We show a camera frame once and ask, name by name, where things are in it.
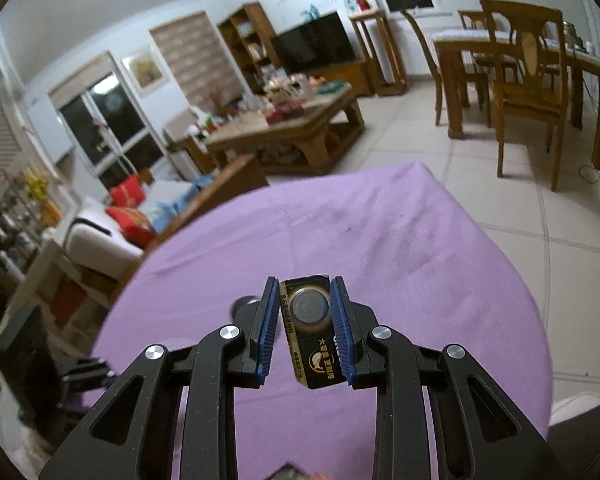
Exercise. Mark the framed painting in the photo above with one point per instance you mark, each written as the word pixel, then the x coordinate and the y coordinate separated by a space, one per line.
pixel 142 69

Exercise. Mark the small black round object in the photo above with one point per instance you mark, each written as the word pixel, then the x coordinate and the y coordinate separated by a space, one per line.
pixel 244 306

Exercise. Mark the black gold battery card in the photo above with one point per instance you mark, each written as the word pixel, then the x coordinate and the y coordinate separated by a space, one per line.
pixel 315 355

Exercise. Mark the wooden chair with curved back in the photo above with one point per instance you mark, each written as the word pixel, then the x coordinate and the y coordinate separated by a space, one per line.
pixel 430 60

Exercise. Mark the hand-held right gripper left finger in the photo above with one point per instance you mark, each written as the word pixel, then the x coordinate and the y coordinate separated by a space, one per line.
pixel 269 330

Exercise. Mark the wooden bookshelf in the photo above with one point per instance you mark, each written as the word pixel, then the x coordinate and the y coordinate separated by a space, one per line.
pixel 250 35

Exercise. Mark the striped roller blind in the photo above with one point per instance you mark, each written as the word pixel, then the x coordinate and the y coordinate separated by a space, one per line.
pixel 195 60

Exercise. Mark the tall wooden side stand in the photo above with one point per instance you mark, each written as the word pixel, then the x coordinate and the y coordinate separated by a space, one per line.
pixel 380 50

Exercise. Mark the wooden chair with oval splat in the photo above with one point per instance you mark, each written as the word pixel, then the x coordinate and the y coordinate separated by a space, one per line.
pixel 530 95

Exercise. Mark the red cushion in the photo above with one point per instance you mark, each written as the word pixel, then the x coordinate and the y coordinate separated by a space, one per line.
pixel 132 225
pixel 127 191

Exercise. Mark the pile of assorted small items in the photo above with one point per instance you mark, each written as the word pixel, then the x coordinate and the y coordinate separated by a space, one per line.
pixel 280 97

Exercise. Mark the white storage rack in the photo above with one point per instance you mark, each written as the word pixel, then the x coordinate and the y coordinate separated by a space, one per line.
pixel 25 240

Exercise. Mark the wooden dining table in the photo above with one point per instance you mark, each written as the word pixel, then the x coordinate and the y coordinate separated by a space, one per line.
pixel 447 47

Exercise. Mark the metal kettle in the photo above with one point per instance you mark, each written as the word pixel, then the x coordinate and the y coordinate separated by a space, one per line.
pixel 570 32

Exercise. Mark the black television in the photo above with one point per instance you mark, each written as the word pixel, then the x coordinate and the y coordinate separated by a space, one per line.
pixel 312 42

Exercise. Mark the glass balcony door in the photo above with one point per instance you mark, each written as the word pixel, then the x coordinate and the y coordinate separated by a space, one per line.
pixel 110 120

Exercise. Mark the purple tablecloth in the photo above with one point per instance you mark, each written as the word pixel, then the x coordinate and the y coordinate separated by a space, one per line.
pixel 380 240

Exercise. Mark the dark packet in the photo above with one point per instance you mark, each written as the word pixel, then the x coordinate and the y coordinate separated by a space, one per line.
pixel 287 473

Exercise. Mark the white sofa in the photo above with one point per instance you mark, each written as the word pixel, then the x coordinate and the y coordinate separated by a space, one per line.
pixel 95 240

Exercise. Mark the wooden coffee table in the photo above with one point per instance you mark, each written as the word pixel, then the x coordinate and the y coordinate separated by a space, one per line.
pixel 330 105

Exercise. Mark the wooden television cabinet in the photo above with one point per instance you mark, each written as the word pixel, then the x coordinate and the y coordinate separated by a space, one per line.
pixel 345 77

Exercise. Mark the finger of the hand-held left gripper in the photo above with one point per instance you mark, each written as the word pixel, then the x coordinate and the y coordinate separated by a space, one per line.
pixel 87 372

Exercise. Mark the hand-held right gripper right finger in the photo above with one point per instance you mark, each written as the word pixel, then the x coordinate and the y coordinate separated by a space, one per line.
pixel 342 330

